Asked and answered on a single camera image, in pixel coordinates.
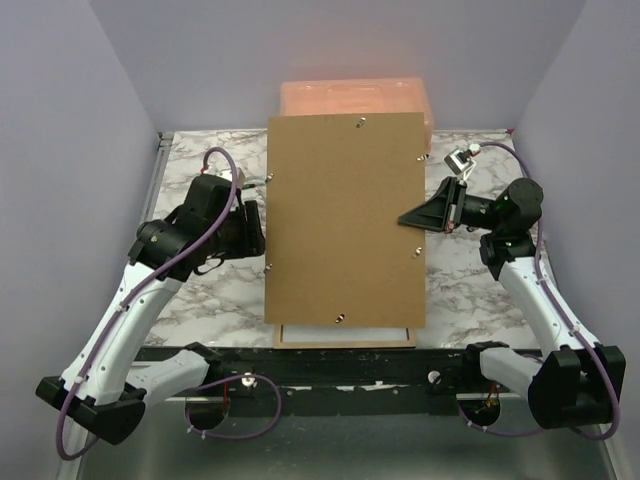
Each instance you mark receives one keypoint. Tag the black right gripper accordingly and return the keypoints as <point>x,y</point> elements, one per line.
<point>441,211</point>

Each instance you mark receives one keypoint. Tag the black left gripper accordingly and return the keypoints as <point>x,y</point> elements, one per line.
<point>253,240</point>

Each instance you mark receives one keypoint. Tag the rectangular picture frame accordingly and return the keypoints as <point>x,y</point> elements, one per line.
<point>280,344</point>

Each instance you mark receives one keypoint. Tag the brown cardboard backing sheet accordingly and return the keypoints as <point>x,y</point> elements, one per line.
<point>336,254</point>

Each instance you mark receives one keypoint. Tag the glossy photo print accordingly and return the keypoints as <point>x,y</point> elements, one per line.
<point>330,334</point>

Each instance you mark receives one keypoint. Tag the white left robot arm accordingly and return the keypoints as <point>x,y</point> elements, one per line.
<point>98,391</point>

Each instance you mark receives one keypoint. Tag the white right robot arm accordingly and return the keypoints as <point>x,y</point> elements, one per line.
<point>578,380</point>

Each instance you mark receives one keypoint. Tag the orange translucent plastic toolbox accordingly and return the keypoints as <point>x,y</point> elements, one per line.
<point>358,96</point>

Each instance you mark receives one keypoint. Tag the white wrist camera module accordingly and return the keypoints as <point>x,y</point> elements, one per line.
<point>461,161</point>

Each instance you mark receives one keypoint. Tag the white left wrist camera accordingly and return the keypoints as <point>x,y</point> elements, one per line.
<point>227,174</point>

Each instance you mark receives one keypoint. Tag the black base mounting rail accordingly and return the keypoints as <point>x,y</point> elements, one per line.
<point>339,382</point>

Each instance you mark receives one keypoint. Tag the aluminium extrusion frame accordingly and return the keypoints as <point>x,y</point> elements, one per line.
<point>576,383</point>

